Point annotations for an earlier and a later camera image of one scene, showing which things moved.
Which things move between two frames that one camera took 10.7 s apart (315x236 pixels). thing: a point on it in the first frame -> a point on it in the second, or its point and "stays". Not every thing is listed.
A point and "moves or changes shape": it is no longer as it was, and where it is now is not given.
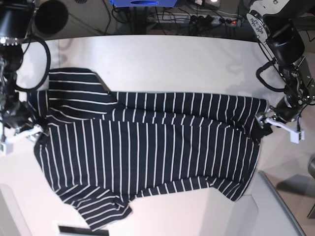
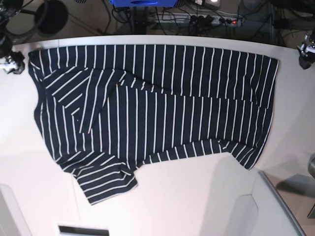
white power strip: x=195 y=19 stays
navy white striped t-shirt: x=101 y=150 moves or changes shape
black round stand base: x=50 y=16 stays
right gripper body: x=287 y=108 -> x=307 y=42
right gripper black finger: x=258 y=131 -> x=305 y=62
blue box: x=143 y=3 stays
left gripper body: x=19 y=116 -> x=6 y=46
